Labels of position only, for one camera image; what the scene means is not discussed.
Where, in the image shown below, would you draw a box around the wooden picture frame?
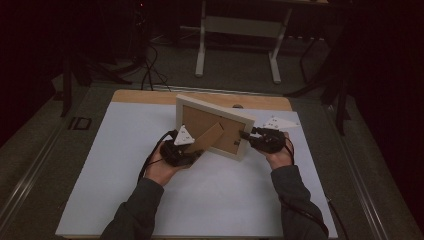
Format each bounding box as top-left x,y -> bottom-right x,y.
175,93 -> 257,170

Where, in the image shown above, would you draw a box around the person's right hand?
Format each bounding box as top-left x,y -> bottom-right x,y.
264,131 -> 295,171

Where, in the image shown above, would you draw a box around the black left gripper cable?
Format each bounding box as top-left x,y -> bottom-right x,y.
137,129 -> 179,184

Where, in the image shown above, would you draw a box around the black floor cables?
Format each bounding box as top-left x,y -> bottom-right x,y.
139,42 -> 173,93

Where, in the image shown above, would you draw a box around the white-legged desk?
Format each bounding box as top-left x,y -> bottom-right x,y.
194,0 -> 334,85

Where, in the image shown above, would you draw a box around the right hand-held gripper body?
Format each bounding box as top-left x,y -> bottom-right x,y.
249,115 -> 301,155

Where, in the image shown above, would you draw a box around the black metal stand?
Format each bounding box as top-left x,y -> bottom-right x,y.
284,31 -> 354,137
59,49 -> 134,118

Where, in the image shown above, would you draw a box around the dark equipment rack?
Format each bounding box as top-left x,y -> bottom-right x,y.
126,0 -> 153,69

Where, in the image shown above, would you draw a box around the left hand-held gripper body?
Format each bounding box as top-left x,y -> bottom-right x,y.
159,124 -> 198,168

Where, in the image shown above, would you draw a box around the person's left hand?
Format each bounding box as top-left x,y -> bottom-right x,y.
143,139 -> 188,187

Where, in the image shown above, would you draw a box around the metal floor rail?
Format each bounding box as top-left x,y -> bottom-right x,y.
0,118 -> 69,229
323,105 -> 390,240

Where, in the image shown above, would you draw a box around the white table mat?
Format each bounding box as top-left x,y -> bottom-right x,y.
54,101 -> 339,239

